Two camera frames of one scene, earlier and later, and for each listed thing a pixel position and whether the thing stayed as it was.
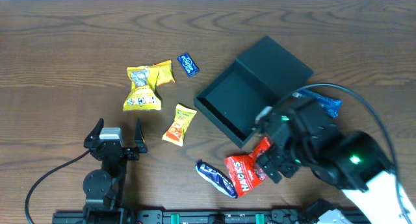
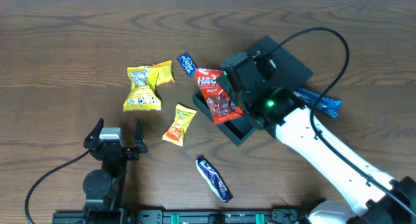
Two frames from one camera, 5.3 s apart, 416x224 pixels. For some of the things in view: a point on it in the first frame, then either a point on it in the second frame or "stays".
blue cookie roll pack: x=331 y=106 stays
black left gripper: x=130 y=153 stays
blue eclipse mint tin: x=188 y=64 stays
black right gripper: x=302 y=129 -> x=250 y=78
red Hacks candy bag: x=244 y=171 -> x=221 y=109
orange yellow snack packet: x=183 y=118 stays
